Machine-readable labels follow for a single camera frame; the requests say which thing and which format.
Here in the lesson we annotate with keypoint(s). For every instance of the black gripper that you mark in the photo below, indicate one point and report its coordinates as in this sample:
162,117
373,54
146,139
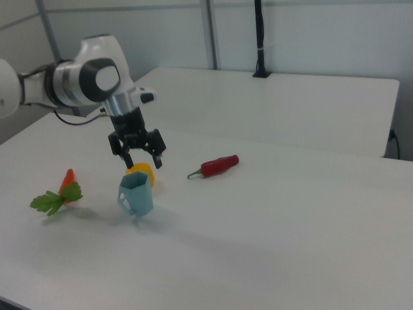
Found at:
129,126

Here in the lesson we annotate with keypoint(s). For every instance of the light blue faceted mug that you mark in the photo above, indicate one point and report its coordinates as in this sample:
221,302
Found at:
137,193

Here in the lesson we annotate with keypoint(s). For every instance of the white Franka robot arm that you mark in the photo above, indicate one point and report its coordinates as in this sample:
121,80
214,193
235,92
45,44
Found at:
80,80

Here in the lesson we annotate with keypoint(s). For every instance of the yellow toy bell pepper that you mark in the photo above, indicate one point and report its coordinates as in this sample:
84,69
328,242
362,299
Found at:
142,168

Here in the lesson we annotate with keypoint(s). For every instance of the red toy chili pepper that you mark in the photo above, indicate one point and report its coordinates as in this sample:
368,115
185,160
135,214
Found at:
216,166

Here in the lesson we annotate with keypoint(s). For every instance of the orange toy carrot green leaves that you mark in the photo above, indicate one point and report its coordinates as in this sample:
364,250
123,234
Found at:
63,193

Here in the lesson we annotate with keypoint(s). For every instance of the white side table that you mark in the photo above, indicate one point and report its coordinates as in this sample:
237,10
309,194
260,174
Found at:
258,109

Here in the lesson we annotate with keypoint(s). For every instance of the black pole with base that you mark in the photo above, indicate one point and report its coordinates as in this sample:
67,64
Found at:
260,38

